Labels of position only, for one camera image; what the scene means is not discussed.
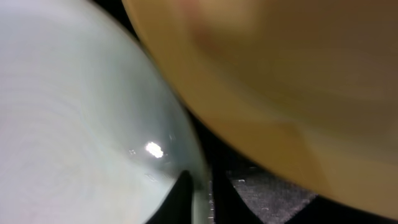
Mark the yellow plate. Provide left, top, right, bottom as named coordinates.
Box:
left=121, top=0, right=398, bottom=220

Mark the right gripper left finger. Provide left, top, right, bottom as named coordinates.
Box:
left=146, top=170, right=193, bottom=224

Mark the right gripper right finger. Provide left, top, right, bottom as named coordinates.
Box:
left=212, top=166, right=263, bottom=224

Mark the pale green plate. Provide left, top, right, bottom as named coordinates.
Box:
left=1, top=1, right=210, bottom=223

